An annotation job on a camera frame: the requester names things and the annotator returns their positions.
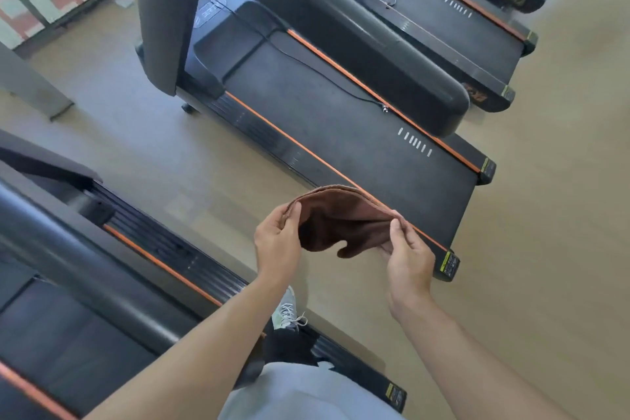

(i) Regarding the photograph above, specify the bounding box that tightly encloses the person's right hand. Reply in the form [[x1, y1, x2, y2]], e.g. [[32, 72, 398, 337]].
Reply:
[[379, 210, 436, 322]]

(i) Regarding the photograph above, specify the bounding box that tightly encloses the person's left hand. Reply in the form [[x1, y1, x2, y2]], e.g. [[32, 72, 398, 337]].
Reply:
[[253, 201, 303, 285]]

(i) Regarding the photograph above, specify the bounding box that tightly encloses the brown microfibre cloth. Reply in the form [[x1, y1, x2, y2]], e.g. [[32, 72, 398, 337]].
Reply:
[[283, 184, 410, 260]]

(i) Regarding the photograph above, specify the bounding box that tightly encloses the person's left forearm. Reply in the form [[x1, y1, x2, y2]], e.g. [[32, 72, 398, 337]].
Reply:
[[83, 276, 292, 420]]

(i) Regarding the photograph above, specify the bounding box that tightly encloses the person's right forearm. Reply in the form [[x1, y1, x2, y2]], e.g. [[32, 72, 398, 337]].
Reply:
[[393, 296, 578, 420]]

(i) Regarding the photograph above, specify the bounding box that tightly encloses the person's left grey shoe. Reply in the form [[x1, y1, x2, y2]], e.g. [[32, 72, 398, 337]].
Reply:
[[271, 285, 309, 333]]

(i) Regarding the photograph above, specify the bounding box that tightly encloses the person's grey shirt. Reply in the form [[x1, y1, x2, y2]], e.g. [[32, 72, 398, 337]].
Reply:
[[218, 360, 408, 420]]

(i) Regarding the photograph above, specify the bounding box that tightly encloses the white column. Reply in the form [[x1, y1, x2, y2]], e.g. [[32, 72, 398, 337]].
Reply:
[[0, 40, 75, 122]]

